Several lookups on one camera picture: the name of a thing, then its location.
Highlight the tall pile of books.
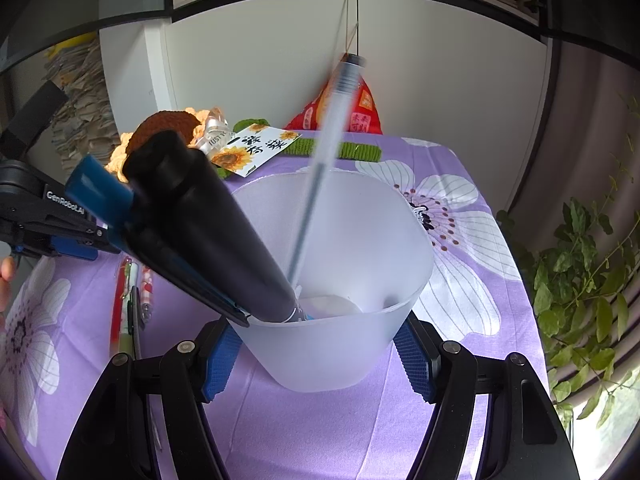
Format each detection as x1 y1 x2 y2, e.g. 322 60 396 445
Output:
45 35 126 173

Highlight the frosted pen with black cap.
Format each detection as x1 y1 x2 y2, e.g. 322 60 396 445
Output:
286 53 367 291

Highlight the frosted plastic cup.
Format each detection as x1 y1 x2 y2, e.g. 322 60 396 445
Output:
227 170 435 394

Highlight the pink curtain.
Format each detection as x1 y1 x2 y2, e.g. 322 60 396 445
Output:
510 35 640 256

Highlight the crochet sunflower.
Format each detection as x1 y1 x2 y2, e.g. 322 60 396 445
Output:
104 106 223 186

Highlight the sunflower print card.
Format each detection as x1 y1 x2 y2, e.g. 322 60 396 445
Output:
210 127 302 179

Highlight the potted green plant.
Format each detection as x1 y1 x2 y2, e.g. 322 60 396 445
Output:
495 160 640 433

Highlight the patterned pen with black clip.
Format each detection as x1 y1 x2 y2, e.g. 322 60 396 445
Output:
115 259 147 359

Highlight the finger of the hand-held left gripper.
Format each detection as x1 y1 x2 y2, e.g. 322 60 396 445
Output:
50 220 123 253
47 241 101 262

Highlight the glass cabinet door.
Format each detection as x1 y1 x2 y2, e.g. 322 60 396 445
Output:
0 0 176 78

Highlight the red triangular pouch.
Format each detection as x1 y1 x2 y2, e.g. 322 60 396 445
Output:
284 0 384 135

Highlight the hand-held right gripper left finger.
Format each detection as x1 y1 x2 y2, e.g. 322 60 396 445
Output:
55 317 246 480

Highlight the white bookcase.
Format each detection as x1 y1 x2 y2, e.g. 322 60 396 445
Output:
99 0 561 141

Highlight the blue pen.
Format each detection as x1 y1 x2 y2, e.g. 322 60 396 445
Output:
67 154 251 327

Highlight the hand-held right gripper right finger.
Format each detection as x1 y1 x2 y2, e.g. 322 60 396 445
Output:
392 316 581 480

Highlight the black marker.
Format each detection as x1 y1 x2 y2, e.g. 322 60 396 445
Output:
122 130 301 324

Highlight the person's left hand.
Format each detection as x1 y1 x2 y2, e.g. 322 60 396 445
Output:
0 255 18 313

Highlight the white ribbon bow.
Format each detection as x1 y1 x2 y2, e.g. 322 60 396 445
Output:
192 106 236 153

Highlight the green crochet stem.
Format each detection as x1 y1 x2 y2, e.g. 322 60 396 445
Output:
232 119 383 162

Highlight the purple floral tablecloth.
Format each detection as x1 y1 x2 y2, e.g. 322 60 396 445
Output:
0 130 551 480

